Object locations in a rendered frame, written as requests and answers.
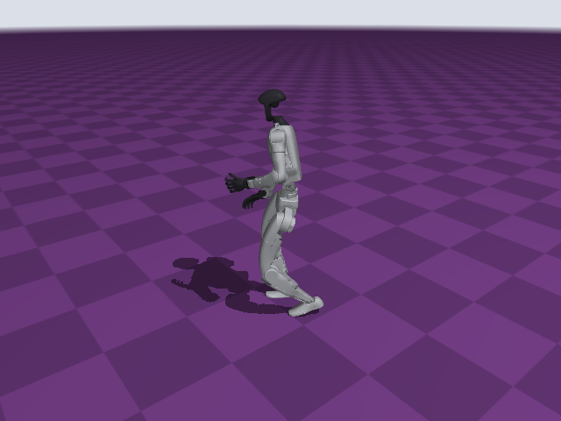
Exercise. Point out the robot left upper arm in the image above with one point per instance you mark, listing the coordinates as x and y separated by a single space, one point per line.
277 141

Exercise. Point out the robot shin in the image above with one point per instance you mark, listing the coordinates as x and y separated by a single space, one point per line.
281 263
285 285

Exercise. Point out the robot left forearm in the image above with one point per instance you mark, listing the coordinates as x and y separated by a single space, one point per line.
263 181

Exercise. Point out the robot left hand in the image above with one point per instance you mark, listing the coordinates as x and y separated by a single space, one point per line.
238 184

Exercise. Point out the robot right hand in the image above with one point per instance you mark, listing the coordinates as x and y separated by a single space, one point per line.
251 199

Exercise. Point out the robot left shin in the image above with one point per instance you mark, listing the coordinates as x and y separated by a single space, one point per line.
285 285

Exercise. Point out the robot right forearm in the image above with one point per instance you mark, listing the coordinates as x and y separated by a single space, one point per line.
269 191

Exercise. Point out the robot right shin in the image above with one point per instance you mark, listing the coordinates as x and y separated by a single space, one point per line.
281 263

